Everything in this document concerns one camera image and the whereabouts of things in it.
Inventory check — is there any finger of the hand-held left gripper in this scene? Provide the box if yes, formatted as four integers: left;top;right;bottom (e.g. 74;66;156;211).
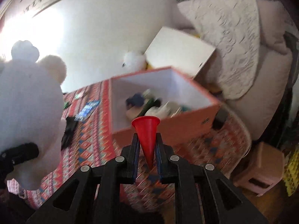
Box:
10;143;39;167

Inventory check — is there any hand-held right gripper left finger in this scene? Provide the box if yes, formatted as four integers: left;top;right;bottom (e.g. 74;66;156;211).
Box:
27;133;141;224

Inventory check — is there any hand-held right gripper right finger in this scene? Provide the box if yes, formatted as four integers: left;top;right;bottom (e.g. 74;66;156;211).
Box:
155;133;269;224

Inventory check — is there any red plastic cone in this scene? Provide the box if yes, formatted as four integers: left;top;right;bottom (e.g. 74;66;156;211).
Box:
131;116;161;168

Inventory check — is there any orange cardboard box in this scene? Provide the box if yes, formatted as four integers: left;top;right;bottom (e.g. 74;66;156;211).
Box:
109;66;221;147

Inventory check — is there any white plush bear toy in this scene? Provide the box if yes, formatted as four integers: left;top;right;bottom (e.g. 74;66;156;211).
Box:
0;41;68;190

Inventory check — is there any dark blue cloth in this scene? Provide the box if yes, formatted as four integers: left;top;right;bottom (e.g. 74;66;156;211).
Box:
126;93;145;110

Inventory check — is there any blue blister pack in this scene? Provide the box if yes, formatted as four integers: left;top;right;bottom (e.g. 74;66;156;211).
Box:
77;100;100;121

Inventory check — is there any small white plush toy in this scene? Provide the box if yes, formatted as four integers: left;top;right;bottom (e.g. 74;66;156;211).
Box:
122;50;146;70

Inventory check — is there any pink plastic stool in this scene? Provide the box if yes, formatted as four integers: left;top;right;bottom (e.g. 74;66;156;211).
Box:
234;142;284;196

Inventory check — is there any white board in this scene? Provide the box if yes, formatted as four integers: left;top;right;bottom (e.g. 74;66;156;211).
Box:
144;26;216;80

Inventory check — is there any beige sofa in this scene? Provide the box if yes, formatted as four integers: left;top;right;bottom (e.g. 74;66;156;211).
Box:
178;0;293;141

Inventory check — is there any yellow knobbly item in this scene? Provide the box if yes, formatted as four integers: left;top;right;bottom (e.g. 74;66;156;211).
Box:
283;152;299;196

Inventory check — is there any white lace cover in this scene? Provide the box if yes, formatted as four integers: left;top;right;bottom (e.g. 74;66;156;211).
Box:
178;0;261;99

